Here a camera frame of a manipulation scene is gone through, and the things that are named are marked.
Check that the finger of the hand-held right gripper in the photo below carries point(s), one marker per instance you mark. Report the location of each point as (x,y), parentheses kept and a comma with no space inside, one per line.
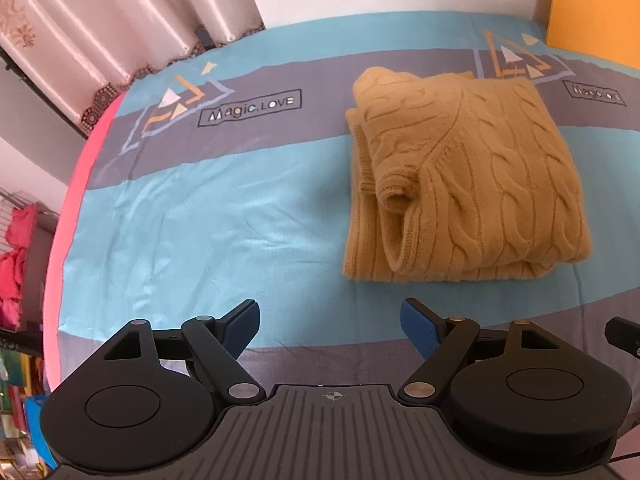
(624,336)

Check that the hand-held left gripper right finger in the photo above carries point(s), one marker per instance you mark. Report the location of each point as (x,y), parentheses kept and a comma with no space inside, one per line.
(421,331)

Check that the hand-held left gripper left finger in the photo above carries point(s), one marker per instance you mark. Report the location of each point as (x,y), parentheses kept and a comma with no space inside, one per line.
(243,329)

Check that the pile of pink clothes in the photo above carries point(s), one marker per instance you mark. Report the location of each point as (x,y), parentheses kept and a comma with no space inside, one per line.
(17,260)

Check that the blue grey printed bed sheet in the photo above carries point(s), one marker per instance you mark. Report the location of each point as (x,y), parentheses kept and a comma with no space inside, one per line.
(200,220)

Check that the blue plastic box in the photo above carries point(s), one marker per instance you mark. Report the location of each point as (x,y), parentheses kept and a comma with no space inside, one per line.
(37,410)

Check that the black shelf unit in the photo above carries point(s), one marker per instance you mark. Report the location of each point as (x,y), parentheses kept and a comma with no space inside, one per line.
(17,345)

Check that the row of colourful boxes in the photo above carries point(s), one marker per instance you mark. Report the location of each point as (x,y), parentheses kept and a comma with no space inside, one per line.
(15,420)

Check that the orange panel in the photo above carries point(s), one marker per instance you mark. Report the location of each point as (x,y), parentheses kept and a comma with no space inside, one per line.
(592,5)

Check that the pale satin lace-trimmed curtain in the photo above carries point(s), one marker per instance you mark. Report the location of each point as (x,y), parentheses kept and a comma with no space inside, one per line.
(100,25)

